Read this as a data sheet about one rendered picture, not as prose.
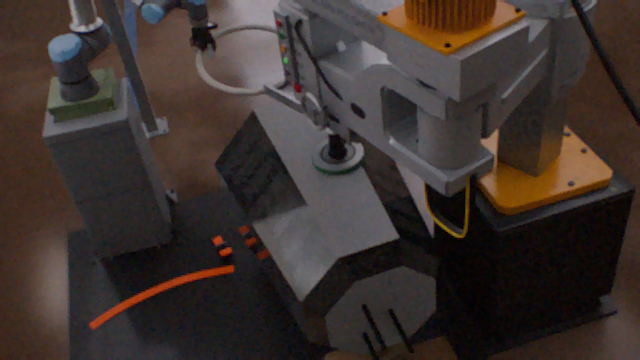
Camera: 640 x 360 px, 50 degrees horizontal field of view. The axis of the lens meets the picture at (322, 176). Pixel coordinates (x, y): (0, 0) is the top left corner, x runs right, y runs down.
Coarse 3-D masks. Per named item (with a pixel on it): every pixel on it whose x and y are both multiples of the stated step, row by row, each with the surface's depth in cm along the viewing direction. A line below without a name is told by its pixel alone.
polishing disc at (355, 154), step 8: (320, 144) 289; (352, 144) 287; (360, 144) 286; (312, 152) 286; (320, 152) 285; (352, 152) 283; (360, 152) 282; (320, 160) 281; (328, 160) 281; (336, 160) 280; (344, 160) 279; (352, 160) 279; (360, 160) 279; (320, 168) 279; (328, 168) 277; (336, 168) 276; (344, 168) 276
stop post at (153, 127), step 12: (108, 0) 403; (108, 12) 408; (120, 24) 414; (120, 36) 418; (120, 48) 423; (132, 48) 426; (132, 60) 430; (132, 72) 435; (132, 84) 440; (144, 84) 443; (144, 96) 447; (144, 108) 452; (144, 120) 458; (156, 120) 474; (156, 132) 463; (168, 132) 462
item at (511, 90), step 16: (592, 0) 229; (528, 16) 226; (544, 16) 225; (576, 16) 224; (592, 16) 230; (544, 32) 222; (576, 32) 228; (528, 48) 215; (544, 48) 227; (560, 48) 231; (576, 48) 233; (528, 64) 220; (544, 64) 232; (560, 64) 235; (576, 64) 237; (512, 80) 213; (528, 80) 225; (496, 96) 207; (512, 96) 218; (496, 112) 211; (496, 128) 216
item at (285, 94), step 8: (288, 80) 305; (272, 88) 296; (280, 88) 305; (288, 88) 303; (272, 96) 299; (280, 96) 291; (288, 96) 286; (288, 104) 288; (296, 104) 281; (320, 120) 269; (328, 120) 263; (328, 128) 266; (336, 128) 260; (344, 136) 251; (352, 136) 252
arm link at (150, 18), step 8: (128, 0) 291; (136, 0) 290; (144, 0) 289; (152, 0) 290; (160, 0) 292; (168, 0) 295; (144, 8) 289; (152, 8) 288; (160, 8) 290; (168, 8) 295; (144, 16) 292; (152, 16) 291; (160, 16) 291
